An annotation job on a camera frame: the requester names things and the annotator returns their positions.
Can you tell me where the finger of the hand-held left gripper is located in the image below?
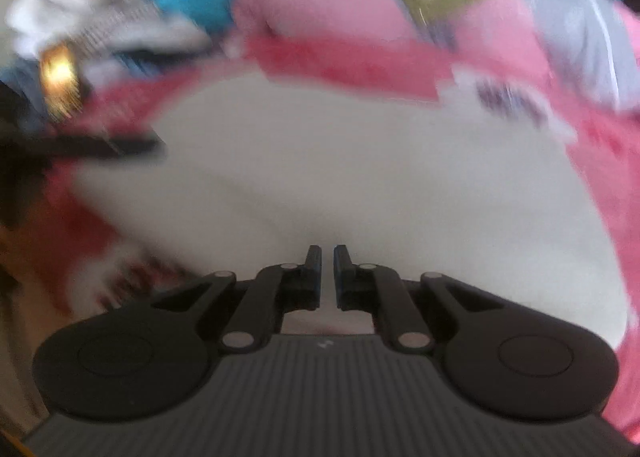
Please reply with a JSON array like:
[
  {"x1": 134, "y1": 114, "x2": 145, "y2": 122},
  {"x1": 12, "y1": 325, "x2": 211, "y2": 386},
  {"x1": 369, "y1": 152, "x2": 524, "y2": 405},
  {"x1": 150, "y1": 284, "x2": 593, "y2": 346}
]
[{"x1": 46, "y1": 134, "x2": 167, "y2": 161}]

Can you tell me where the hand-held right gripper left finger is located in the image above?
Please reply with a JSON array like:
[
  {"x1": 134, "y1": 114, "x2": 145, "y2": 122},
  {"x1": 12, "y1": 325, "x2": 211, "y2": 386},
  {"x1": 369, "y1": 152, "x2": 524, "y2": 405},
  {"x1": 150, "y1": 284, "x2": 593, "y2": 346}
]
[{"x1": 150, "y1": 244, "x2": 323, "y2": 354}]

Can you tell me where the pink floral bedsheet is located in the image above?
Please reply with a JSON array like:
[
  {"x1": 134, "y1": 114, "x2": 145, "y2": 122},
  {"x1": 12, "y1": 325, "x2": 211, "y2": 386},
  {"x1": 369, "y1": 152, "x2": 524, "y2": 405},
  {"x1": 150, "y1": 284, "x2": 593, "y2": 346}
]
[{"x1": 20, "y1": 34, "x2": 640, "y2": 443}]

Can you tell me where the pink grey floral quilt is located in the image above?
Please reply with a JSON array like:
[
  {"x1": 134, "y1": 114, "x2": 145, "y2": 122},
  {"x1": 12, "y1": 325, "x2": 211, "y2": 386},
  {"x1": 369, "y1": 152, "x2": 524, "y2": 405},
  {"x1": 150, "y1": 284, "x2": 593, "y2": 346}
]
[{"x1": 232, "y1": 0, "x2": 640, "y2": 113}]

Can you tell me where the white garment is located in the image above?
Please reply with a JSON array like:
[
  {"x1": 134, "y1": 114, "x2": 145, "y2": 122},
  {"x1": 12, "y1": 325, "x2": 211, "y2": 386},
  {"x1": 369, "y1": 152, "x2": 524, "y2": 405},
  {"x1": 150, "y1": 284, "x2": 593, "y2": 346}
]
[{"x1": 107, "y1": 17, "x2": 211, "y2": 55}]

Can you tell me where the white knit sweater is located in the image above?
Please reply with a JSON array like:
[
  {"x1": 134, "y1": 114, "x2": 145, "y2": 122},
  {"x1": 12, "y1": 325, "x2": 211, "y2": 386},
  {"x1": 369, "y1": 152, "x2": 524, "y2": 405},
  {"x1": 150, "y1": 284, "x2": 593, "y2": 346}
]
[{"x1": 70, "y1": 70, "x2": 633, "y2": 353}]

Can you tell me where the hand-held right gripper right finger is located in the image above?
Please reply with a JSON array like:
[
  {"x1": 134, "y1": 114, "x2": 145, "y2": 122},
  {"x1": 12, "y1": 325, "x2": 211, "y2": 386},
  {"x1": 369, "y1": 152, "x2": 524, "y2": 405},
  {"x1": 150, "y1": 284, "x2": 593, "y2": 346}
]
[{"x1": 333, "y1": 244, "x2": 506, "y2": 354}]

